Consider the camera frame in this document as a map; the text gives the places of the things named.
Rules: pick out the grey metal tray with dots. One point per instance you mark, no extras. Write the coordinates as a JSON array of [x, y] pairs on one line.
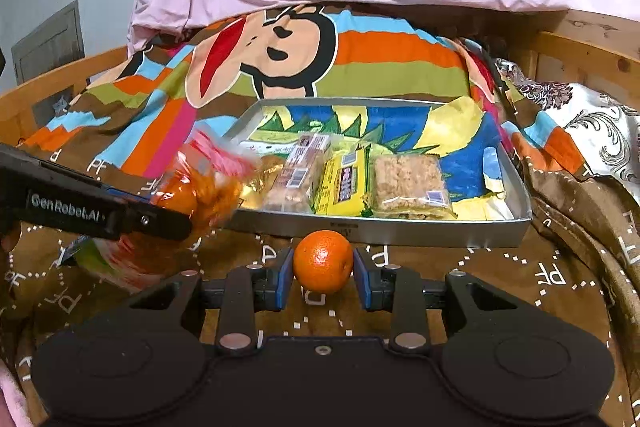
[[400, 232]]

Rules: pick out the person's left hand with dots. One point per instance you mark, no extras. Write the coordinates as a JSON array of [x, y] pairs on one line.
[[9, 239]]

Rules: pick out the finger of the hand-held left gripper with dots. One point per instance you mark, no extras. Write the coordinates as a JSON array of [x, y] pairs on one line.
[[160, 222]]

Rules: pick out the silver brown floral cloth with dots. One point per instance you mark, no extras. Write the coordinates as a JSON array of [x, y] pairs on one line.
[[590, 122]]

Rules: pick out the clear bag of orange snacks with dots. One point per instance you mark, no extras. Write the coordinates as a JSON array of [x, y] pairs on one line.
[[200, 187]]

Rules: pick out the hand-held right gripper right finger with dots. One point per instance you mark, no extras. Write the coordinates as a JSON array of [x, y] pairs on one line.
[[362, 279]]

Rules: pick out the green snack packet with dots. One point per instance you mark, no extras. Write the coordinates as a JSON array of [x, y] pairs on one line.
[[92, 262]]

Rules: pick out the golden snack packet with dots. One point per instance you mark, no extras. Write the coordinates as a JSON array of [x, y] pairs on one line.
[[262, 187]]

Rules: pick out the clear rice crisp bar packet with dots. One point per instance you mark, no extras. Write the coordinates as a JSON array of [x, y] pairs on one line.
[[405, 182]]

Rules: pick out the labelled cereal bar packet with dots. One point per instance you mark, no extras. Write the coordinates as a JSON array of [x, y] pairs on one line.
[[300, 167]]

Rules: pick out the orange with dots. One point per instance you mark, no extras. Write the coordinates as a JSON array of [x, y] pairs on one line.
[[322, 262]]

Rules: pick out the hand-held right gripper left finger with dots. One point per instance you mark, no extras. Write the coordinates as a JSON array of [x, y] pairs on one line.
[[286, 279]]

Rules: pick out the striped monkey printed blanket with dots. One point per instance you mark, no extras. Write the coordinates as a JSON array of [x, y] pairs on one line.
[[400, 52]]

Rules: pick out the colourful printed tray liner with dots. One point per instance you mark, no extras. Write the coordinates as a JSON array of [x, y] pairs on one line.
[[465, 167]]

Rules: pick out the pink cloth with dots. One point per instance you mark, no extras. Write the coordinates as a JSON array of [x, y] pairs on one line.
[[12, 397]]

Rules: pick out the grey door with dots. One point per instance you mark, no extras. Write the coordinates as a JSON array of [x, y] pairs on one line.
[[50, 42]]

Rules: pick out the yellow snack packet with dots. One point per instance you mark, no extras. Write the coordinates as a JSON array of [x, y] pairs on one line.
[[342, 182]]

